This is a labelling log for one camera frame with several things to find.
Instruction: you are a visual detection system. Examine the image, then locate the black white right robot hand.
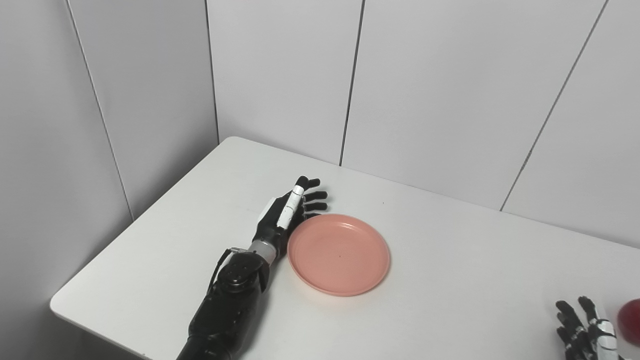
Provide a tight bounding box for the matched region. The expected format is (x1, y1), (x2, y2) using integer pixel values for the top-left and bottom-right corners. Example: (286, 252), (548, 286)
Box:
(555, 296), (627, 360)

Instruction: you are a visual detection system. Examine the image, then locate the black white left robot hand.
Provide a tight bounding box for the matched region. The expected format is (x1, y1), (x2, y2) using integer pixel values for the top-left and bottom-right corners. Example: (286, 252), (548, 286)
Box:
(251, 175), (329, 252)

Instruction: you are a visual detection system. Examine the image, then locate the red apple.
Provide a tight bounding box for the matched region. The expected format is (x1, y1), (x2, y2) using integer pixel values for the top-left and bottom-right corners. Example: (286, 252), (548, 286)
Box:
(617, 299), (640, 347)

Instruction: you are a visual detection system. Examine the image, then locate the pink round plate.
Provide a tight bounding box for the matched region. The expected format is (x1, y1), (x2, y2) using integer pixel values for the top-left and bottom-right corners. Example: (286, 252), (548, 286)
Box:
(287, 214), (391, 297)

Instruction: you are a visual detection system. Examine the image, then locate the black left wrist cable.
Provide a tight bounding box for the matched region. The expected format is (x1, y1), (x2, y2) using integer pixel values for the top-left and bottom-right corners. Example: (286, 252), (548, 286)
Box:
(207, 247), (247, 296)

